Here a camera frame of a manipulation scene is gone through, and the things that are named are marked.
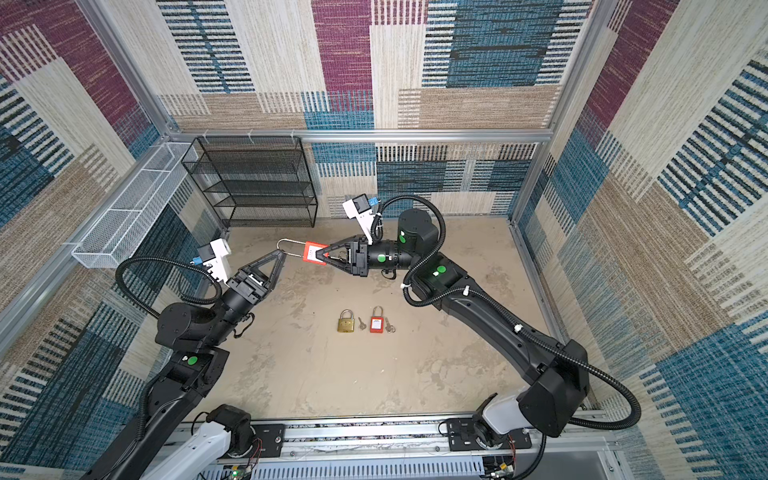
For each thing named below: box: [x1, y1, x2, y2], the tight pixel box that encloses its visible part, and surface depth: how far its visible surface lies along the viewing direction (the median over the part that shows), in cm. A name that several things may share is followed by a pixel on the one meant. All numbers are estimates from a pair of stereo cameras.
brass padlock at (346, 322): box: [337, 308, 355, 333], surface depth 95 cm
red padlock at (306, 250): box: [276, 238, 330, 265], surface depth 58 cm
